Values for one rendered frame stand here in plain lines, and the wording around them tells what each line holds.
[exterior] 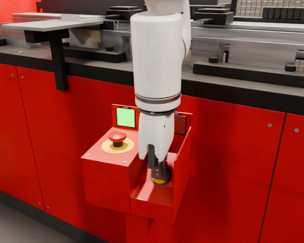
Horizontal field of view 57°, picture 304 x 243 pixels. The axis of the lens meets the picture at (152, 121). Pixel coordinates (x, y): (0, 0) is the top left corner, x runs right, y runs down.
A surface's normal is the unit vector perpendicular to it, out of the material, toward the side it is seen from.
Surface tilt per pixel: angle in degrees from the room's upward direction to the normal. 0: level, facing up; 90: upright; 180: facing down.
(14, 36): 90
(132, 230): 90
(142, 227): 90
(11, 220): 0
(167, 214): 90
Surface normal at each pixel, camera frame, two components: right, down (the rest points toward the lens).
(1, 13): 0.87, 0.20
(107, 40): -0.48, 0.36
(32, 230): 0.00, -0.91
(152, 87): -0.22, 0.48
